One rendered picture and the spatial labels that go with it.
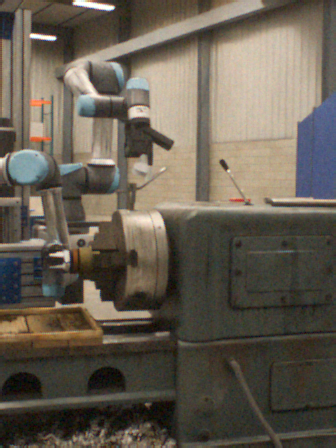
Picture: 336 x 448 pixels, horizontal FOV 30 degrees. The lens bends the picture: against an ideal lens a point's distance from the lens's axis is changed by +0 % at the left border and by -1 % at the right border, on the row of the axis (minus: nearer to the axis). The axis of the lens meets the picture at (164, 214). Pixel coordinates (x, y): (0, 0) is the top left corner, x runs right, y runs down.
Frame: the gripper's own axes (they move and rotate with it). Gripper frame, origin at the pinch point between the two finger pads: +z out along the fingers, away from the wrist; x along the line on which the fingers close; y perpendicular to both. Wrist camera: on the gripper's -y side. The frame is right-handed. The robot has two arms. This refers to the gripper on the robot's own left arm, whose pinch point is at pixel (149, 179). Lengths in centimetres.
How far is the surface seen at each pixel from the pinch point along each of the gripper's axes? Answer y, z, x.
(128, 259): 11.6, 29.6, 14.7
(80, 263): 23.9, 28.3, 3.6
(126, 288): 11.9, 37.4, 11.4
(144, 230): 6.3, 21.0, 14.6
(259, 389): -28, 68, 7
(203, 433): -10, 79, 4
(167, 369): -1, 61, 4
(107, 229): 14.3, 16.3, -1.8
